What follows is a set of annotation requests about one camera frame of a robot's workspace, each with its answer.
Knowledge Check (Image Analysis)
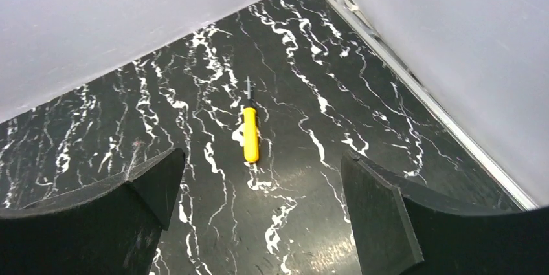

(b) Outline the aluminium rail right side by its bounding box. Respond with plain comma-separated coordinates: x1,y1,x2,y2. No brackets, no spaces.
327,0,539,210

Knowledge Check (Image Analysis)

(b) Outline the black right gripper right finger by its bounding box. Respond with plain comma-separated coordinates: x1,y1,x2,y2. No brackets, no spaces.
341,151,548,274

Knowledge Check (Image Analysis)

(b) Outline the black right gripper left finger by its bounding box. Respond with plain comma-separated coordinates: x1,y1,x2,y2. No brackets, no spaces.
1,148,186,274

